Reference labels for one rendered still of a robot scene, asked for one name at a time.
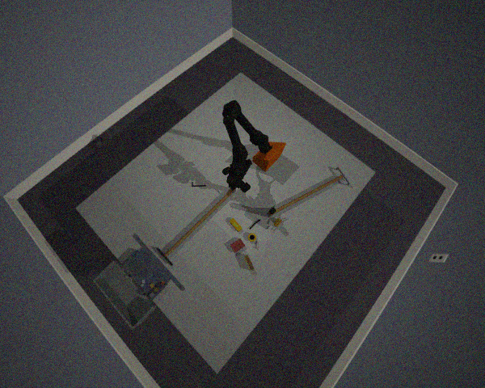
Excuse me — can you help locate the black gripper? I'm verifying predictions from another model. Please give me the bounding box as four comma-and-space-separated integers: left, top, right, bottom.
222, 167, 251, 192

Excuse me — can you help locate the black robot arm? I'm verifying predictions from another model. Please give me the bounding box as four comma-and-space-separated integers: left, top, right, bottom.
222, 100, 272, 187

